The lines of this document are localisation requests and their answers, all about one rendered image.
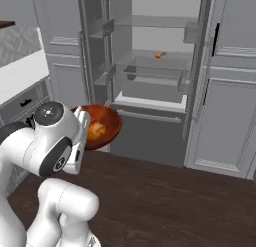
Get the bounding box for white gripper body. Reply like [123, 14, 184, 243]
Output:
[73, 105, 92, 151]

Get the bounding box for pale chicken drumstick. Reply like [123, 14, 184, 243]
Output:
[90, 121, 105, 136]

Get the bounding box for orange carrot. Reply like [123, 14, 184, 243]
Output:
[87, 125, 108, 143]

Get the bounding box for brown wooden bowl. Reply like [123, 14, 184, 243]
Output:
[70, 103, 124, 152]

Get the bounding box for grey fridge freezer drawer front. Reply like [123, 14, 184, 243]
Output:
[109, 102, 188, 168]

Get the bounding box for grey fridge door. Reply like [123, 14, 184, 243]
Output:
[182, 0, 215, 141]
[77, 0, 117, 106]

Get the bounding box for grey open fridge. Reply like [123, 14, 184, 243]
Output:
[77, 0, 215, 169]

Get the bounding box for glass fridge shelf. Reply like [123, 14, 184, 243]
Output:
[114, 48, 195, 73]
[115, 14, 202, 30]

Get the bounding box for grey counter drawer front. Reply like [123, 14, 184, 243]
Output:
[0, 86, 45, 123]

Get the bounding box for grey tall cupboard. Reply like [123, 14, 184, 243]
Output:
[31, 0, 90, 108]

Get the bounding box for grey tall cupboard door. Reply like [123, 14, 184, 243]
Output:
[184, 66, 256, 180]
[209, 0, 256, 59]

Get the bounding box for black drawer handle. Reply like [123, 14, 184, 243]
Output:
[19, 97, 33, 108]

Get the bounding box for grey freezer drawer handle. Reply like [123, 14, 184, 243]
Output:
[116, 109, 184, 125]

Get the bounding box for dark wooden wall shelf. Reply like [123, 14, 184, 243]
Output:
[0, 20, 16, 29]

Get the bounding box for black cupboard door handle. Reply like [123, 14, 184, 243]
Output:
[211, 22, 221, 58]
[202, 78, 211, 106]

